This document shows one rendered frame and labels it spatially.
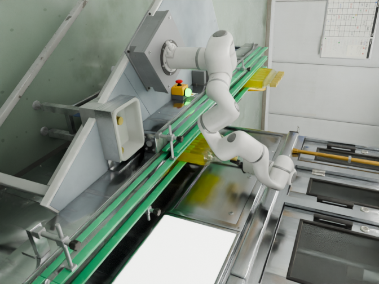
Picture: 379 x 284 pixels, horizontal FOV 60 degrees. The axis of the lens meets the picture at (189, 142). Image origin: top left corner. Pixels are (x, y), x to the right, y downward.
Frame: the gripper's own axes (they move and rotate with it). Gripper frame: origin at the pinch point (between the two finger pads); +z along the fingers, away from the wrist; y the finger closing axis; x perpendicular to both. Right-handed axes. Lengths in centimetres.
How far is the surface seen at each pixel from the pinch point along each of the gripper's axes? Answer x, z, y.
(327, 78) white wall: -562, 136, -149
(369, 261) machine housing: 10, -63, -17
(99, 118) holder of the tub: 46, 31, 31
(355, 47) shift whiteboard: -572, 96, -83
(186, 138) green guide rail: 7.6, 22.5, 6.5
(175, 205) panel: 31.9, 9.8, -11.5
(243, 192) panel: 6.6, -8.8, -12.3
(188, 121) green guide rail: 3.8, 24.0, 13.9
